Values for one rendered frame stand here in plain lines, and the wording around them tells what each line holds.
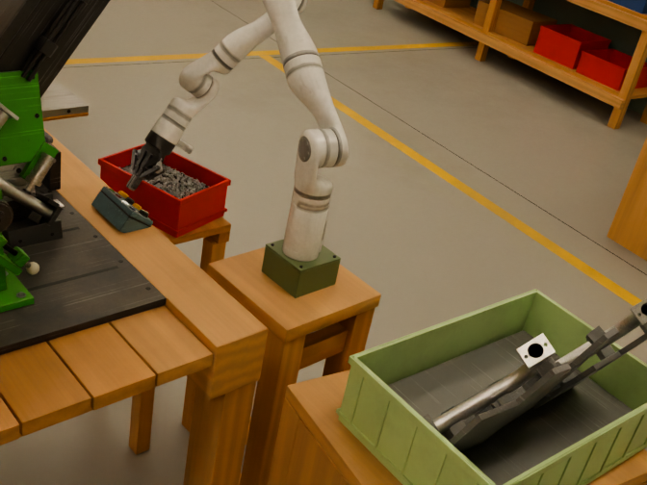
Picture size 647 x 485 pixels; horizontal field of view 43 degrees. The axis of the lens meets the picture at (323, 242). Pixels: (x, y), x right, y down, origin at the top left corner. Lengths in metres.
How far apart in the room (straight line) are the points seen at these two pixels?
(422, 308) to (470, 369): 1.75
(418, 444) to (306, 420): 0.30
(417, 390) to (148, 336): 0.59
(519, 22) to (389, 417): 5.91
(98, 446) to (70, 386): 1.14
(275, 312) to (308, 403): 0.26
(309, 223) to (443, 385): 0.49
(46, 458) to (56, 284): 0.97
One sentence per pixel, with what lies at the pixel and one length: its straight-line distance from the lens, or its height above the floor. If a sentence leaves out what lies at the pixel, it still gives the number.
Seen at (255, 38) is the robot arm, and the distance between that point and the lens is 2.15.
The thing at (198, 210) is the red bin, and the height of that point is 0.86.
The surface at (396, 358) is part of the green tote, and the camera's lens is 1.81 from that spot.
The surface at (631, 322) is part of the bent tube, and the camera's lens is 1.87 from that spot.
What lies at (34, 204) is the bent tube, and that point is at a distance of 2.04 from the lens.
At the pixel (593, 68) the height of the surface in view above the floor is 0.34.
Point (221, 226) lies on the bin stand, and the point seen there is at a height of 0.80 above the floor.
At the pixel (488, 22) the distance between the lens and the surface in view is 7.44.
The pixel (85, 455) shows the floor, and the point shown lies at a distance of 2.78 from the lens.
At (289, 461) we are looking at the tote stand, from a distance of 1.94.
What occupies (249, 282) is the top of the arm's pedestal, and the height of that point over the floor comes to 0.85.
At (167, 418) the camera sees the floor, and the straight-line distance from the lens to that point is 2.91.
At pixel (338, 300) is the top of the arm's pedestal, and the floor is 0.85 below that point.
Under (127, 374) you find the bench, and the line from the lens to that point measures 1.71.
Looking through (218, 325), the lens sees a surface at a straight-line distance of 1.82.
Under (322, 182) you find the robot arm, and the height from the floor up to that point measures 1.14.
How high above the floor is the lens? 1.98
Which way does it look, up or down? 30 degrees down
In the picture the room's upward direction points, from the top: 12 degrees clockwise
